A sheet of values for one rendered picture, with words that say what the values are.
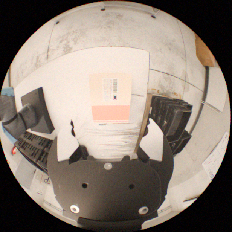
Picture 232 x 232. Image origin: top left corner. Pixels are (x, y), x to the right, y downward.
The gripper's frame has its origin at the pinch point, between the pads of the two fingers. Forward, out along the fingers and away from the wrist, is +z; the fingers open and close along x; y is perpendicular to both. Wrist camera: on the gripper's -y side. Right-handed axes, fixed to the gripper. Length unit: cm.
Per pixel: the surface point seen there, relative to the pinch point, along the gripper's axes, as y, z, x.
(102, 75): -7.2, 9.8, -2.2
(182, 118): 23, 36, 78
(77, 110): 6.4, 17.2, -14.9
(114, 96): -1.0, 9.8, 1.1
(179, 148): 85, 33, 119
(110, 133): 19.2, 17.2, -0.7
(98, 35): -72, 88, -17
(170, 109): 13, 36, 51
